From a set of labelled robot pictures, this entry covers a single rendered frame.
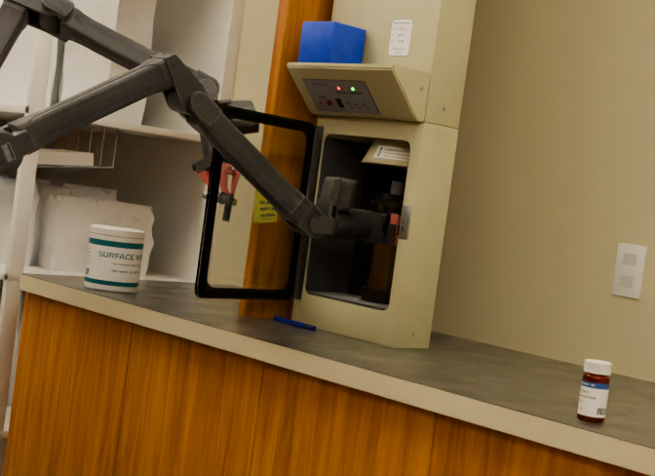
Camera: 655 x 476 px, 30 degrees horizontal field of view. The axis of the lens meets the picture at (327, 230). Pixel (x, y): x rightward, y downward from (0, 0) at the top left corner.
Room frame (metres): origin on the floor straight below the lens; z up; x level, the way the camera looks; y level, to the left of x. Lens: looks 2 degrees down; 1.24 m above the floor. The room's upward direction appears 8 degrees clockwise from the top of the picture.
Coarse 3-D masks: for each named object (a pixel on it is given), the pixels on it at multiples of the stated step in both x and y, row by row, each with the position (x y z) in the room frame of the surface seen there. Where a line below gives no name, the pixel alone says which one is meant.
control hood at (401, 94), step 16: (288, 64) 2.63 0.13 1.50; (304, 64) 2.59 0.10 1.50; (320, 64) 2.56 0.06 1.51; (336, 64) 2.52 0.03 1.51; (352, 64) 2.49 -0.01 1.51; (368, 64) 2.46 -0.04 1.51; (384, 64) 2.43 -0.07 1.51; (368, 80) 2.48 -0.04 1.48; (384, 80) 2.45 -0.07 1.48; (400, 80) 2.42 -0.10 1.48; (416, 80) 2.46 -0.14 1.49; (304, 96) 2.66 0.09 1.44; (384, 96) 2.48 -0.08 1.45; (400, 96) 2.45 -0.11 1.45; (416, 96) 2.46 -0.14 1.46; (320, 112) 2.67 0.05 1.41; (336, 112) 2.63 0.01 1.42; (384, 112) 2.52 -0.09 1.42; (400, 112) 2.48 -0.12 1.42; (416, 112) 2.47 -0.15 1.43
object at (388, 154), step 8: (376, 144) 2.62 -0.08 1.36; (384, 144) 2.60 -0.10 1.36; (392, 144) 2.59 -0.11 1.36; (400, 144) 2.59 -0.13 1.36; (408, 144) 2.59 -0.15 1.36; (368, 152) 2.63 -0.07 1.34; (376, 152) 2.60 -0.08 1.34; (384, 152) 2.59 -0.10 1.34; (392, 152) 2.58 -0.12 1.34; (400, 152) 2.58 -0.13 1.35; (408, 152) 2.58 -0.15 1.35; (368, 160) 2.61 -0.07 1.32; (376, 160) 2.59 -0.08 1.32; (384, 160) 2.58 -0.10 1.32; (392, 160) 2.57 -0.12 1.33; (400, 160) 2.57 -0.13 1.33; (400, 168) 2.74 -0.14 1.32
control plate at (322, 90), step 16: (304, 80) 2.62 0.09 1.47; (320, 80) 2.59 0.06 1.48; (336, 80) 2.55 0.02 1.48; (352, 80) 2.51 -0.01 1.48; (320, 96) 2.62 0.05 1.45; (336, 96) 2.59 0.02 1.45; (352, 96) 2.55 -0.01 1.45; (368, 96) 2.51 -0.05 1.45; (352, 112) 2.59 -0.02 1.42; (368, 112) 2.55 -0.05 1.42
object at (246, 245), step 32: (256, 128) 2.55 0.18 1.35; (224, 160) 2.48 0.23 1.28; (288, 160) 2.63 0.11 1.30; (224, 192) 2.49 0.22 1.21; (256, 192) 2.57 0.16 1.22; (224, 224) 2.50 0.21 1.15; (256, 224) 2.58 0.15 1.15; (224, 256) 2.51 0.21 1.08; (256, 256) 2.59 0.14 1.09; (288, 256) 2.67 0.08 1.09; (256, 288) 2.60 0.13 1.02
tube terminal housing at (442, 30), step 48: (336, 0) 2.71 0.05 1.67; (384, 0) 2.60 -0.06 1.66; (432, 0) 2.50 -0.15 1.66; (384, 48) 2.59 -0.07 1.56; (432, 48) 2.49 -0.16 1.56; (432, 96) 2.49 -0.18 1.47; (432, 144) 2.51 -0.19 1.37; (432, 192) 2.52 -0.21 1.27; (432, 240) 2.54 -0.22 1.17; (432, 288) 2.55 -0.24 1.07; (384, 336) 2.51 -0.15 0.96
